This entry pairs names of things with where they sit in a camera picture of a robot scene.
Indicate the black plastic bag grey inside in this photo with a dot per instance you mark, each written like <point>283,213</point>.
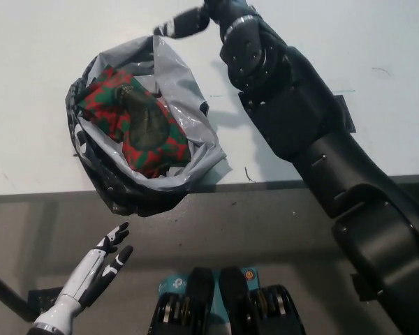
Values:
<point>181,87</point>

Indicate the black tape patch on table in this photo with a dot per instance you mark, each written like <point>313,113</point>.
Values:
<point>347,115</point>

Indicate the black ribbed robot body block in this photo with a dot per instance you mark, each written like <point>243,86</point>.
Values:
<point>195,307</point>
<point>241,307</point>

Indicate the red green patterned garment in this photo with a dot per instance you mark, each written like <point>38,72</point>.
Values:
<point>101,97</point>

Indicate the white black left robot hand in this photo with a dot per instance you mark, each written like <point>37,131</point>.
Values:
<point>80,282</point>

